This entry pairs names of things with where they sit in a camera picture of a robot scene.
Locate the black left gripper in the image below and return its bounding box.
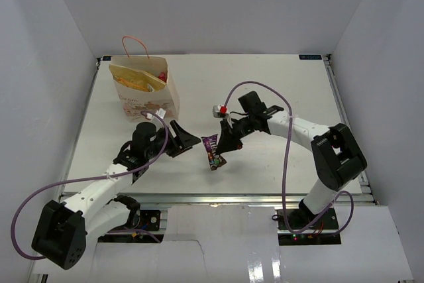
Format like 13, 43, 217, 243
146, 120, 201, 160

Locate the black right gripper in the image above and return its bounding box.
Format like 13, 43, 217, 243
216, 114, 256, 154

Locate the brown M&M's packet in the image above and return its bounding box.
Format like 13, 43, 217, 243
201, 134, 227, 171

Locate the small pink candy packet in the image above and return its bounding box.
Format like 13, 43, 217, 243
157, 72, 167, 83

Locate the tan popcorn chips bag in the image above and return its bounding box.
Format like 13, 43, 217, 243
109, 65, 166, 92

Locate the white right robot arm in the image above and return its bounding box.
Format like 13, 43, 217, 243
213, 91, 368, 231

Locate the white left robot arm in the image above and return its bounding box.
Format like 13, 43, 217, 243
31, 120, 201, 270

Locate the cream bear paper bag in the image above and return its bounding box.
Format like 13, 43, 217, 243
109, 50, 180, 121

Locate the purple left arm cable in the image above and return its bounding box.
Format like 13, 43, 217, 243
10, 109, 164, 260

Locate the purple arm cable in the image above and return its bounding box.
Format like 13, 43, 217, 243
223, 80, 354, 239
10, 109, 164, 260

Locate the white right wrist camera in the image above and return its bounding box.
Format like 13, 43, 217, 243
212, 105, 232, 125

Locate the aluminium table frame rail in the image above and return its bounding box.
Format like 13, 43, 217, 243
124, 194, 374, 205

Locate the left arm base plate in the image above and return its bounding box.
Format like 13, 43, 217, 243
130, 210, 161, 233

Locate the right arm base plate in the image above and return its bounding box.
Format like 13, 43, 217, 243
273, 208, 341, 236

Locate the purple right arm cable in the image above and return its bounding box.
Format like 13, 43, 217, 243
223, 80, 354, 239

